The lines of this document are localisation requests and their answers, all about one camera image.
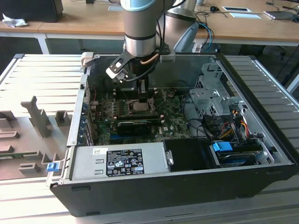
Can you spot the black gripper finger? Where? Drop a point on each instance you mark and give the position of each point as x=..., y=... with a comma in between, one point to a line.
x=143, y=89

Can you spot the silver CPU plate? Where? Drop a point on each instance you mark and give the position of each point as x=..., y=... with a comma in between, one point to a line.
x=140, y=107

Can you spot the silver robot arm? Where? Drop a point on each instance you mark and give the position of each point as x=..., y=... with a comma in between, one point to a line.
x=140, y=28

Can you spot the black RAM slot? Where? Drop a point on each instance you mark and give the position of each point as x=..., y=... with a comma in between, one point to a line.
x=128, y=93
x=140, y=117

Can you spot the black CPU socket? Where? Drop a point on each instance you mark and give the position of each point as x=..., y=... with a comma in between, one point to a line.
x=129, y=107

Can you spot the round coin cell battery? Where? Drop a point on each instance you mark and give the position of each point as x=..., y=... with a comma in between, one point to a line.
x=170, y=94

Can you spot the black graphics card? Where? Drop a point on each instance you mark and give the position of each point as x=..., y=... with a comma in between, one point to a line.
x=133, y=128

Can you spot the green motherboard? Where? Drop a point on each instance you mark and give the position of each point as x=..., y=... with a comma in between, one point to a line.
x=172, y=121

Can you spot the beige case latch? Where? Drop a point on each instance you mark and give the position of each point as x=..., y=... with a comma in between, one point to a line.
x=87, y=59

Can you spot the white plug block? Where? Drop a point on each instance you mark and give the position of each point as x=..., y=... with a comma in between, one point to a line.
x=196, y=48

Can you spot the silver metal drive cage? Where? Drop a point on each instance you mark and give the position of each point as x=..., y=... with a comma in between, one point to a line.
x=205, y=95

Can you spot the wooden desk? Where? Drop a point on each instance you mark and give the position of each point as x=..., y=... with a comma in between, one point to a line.
x=93, y=21

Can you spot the black power supply label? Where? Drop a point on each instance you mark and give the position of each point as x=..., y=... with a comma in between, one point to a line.
x=125, y=162

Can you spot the silver power supply unit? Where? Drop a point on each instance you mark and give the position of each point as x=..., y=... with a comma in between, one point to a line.
x=88, y=163

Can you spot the black computer mouse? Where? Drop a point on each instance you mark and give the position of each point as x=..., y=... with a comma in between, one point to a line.
x=213, y=9

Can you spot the blue disk carrier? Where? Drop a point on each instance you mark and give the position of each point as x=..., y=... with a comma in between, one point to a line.
x=222, y=147

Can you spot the black open PC case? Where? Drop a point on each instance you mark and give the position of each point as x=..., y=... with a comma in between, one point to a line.
x=163, y=198

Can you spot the small blue case clip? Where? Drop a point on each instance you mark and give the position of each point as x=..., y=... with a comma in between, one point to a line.
x=52, y=167

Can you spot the large black box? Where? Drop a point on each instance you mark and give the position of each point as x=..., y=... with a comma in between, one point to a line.
x=30, y=9

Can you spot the brown parts rack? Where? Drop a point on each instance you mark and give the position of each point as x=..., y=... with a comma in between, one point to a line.
x=23, y=130

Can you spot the crumpled white paper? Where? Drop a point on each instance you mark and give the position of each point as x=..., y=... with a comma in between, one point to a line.
x=15, y=21

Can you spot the green RAM stick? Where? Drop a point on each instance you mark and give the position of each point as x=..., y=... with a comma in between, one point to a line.
x=14, y=156

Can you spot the grey laptop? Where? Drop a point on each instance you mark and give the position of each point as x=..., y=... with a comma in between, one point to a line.
x=279, y=14

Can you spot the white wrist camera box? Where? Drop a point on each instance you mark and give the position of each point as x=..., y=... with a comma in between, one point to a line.
x=115, y=72

